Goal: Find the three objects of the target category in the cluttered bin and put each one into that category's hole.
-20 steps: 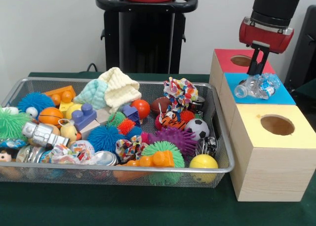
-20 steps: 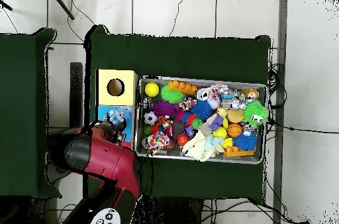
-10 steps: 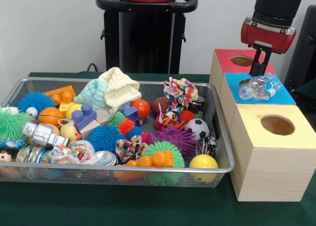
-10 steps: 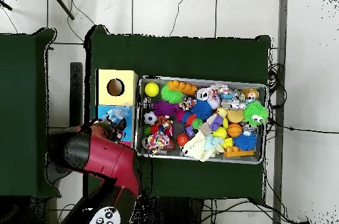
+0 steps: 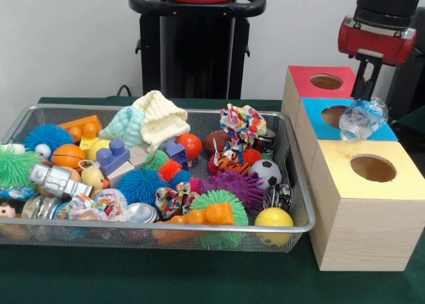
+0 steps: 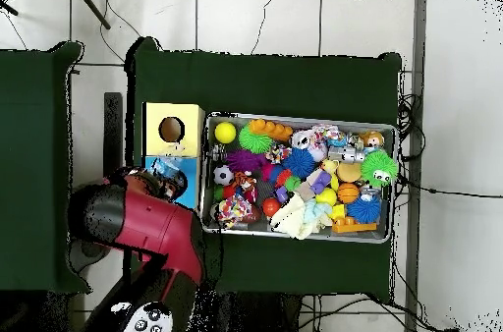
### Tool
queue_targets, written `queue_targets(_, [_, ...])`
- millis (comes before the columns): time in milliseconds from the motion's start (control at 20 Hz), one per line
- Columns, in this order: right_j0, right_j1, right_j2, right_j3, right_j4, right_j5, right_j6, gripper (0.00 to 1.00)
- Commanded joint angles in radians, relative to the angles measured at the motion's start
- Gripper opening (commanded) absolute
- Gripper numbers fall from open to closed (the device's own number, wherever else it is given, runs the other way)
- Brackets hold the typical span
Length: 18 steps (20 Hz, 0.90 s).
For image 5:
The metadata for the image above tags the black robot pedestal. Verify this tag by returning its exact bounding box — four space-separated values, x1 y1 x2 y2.
128 0 266 101

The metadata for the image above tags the silver toy robot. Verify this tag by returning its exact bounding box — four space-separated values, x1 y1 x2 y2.
28 163 96 200

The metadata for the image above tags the colourful patterned cloth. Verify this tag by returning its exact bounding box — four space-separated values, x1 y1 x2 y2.
218 104 268 151

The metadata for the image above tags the green spiky ball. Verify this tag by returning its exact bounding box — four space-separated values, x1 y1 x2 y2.
191 189 250 227

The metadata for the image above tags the cream knitted cloth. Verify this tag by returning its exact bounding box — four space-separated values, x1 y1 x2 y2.
131 90 191 153

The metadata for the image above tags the small soccer ball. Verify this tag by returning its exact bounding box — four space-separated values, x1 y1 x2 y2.
248 159 283 189

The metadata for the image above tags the yellow ball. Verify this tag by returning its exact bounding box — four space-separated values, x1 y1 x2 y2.
254 207 295 248

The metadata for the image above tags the wooden box with three holes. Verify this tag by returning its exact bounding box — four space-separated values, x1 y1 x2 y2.
280 64 425 272

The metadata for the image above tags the purple spiky ball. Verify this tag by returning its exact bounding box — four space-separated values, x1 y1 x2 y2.
198 170 266 212

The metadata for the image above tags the black flat panel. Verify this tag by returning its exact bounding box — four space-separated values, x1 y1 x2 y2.
381 7 425 121

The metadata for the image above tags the dark green tablecloth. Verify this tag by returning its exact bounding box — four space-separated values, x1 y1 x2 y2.
396 105 425 144
0 96 425 304

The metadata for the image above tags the blue spiky ball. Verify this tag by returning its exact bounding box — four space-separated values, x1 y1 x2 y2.
117 169 169 206

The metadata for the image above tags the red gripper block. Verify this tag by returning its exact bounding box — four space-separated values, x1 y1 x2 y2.
337 15 418 100

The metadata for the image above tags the small basketball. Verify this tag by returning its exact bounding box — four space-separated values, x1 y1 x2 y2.
51 143 87 168

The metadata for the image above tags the clear mesh bin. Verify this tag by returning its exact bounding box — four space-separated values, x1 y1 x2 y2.
0 104 316 254

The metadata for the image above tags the orange toy block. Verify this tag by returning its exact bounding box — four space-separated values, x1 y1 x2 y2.
158 202 236 226

